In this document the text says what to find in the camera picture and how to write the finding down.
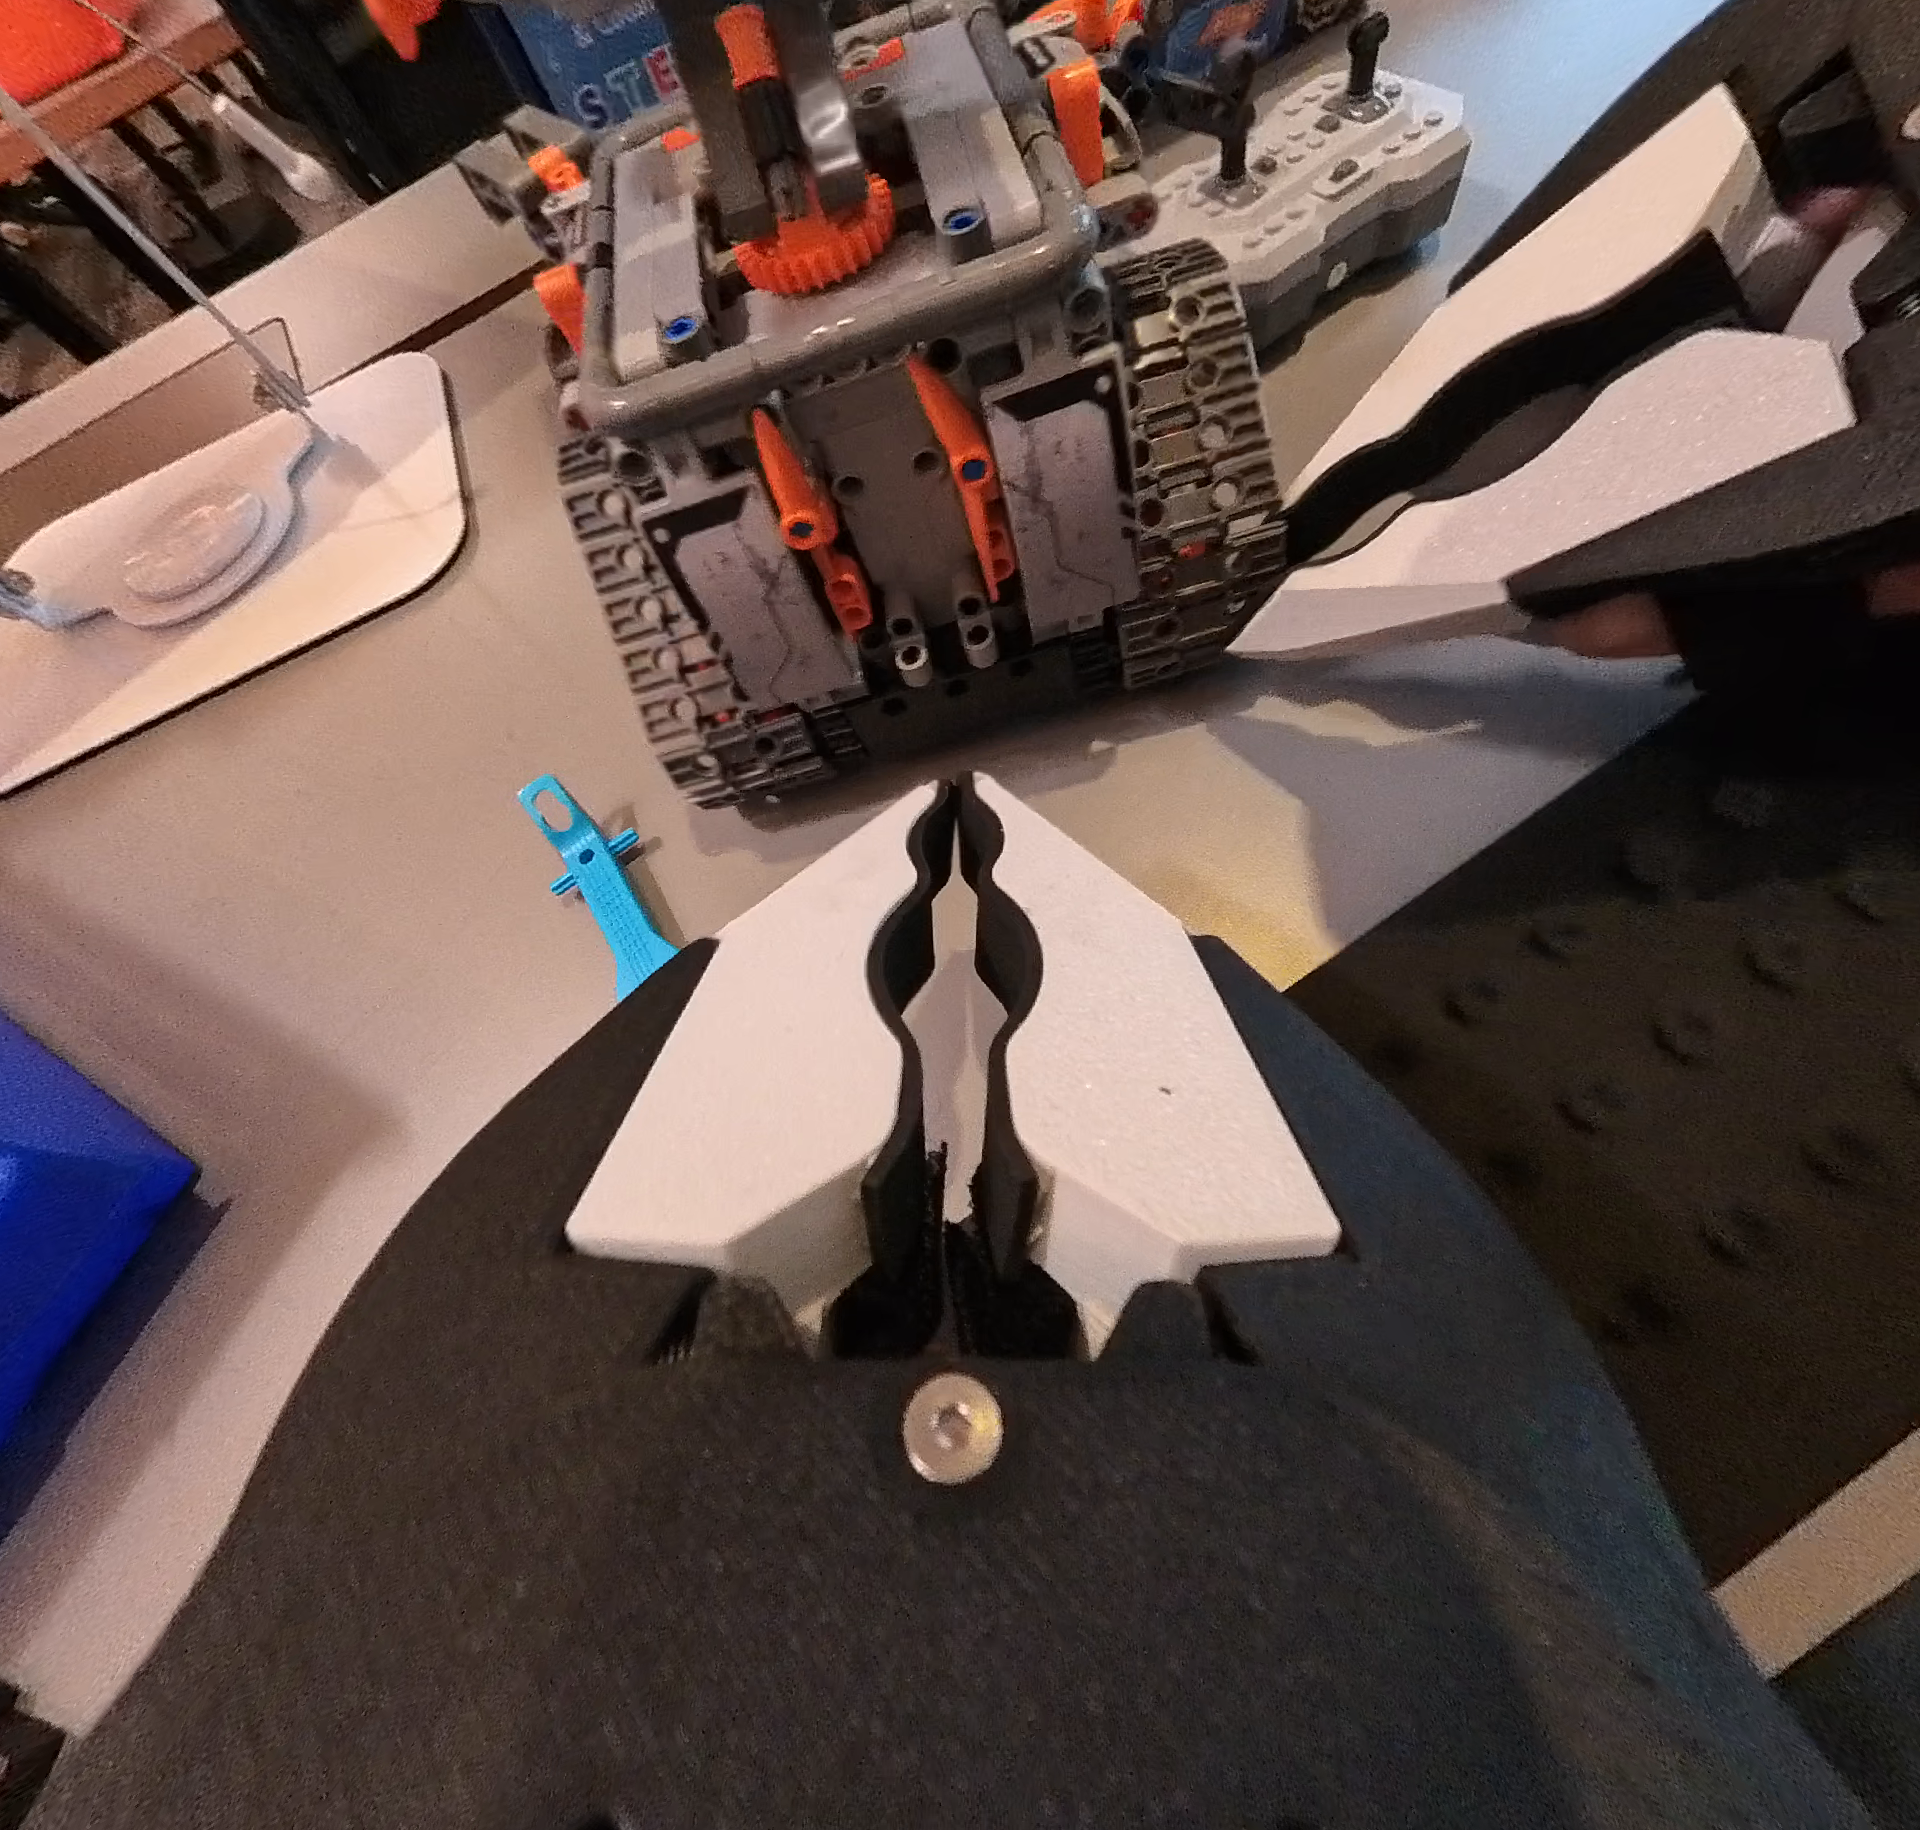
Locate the white document stand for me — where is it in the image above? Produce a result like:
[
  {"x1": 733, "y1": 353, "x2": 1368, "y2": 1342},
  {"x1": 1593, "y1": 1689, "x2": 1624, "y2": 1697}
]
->
[{"x1": 0, "y1": 60, "x2": 472, "y2": 802}]

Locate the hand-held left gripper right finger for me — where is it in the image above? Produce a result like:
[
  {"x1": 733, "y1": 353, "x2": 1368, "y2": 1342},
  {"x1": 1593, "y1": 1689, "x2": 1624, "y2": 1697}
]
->
[{"x1": 957, "y1": 772, "x2": 1343, "y2": 1360}]

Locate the white control hub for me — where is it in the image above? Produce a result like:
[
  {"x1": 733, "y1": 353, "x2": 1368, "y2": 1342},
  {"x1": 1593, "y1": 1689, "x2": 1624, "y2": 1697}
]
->
[{"x1": 1148, "y1": 15, "x2": 1475, "y2": 353}]

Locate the black dimpled pad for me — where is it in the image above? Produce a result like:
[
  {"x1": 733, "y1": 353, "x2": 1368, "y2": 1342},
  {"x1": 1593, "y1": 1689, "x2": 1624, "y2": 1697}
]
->
[{"x1": 1286, "y1": 687, "x2": 1920, "y2": 1585}]

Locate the person's right hand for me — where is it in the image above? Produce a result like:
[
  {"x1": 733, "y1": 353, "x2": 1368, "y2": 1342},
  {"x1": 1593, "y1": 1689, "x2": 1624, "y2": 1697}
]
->
[{"x1": 1545, "y1": 597, "x2": 1688, "y2": 665}]

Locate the blue brick separator tool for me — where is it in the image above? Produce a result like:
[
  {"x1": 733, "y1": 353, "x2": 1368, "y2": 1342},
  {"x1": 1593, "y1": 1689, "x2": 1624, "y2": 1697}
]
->
[{"x1": 518, "y1": 779, "x2": 683, "y2": 1006}]

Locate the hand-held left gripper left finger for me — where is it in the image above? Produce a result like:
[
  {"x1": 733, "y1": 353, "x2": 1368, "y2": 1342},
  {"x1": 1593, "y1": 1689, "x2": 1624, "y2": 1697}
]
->
[{"x1": 561, "y1": 786, "x2": 960, "y2": 1360}]

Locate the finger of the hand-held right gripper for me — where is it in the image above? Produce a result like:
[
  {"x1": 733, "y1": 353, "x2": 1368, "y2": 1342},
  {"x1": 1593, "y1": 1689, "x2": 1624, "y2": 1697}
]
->
[
  {"x1": 1281, "y1": 83, "x2": 1798, "y2": 575},
  {"x1": 1219, "y1": 337, "x2": 1857, "y2": 659}
]

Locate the small white peg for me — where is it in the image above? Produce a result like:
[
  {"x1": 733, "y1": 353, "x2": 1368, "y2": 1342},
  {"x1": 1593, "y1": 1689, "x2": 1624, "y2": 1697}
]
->
[{"x1": 209, "y1": 99, "x2": 334, "y2": 201}]

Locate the blue toy box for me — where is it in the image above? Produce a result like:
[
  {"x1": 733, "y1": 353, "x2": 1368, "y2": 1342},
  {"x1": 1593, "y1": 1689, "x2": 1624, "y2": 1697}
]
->
[{"x1": 501, "y1": 0, "x2": 1398, "y2": 120}]

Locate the blue plastic bin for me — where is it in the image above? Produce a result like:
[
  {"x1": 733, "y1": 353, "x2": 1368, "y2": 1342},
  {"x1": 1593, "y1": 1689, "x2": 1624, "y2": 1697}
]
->
[{"x1": 0, "y1": 1012, "x2": 204, "y2": 1538}]

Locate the tracked toy robot vehicle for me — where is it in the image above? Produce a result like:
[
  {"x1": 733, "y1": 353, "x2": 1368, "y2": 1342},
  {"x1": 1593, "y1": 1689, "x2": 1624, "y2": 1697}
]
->
[{"x1": 320, "y1": 0, "x2": 1290, "y2": 816}]

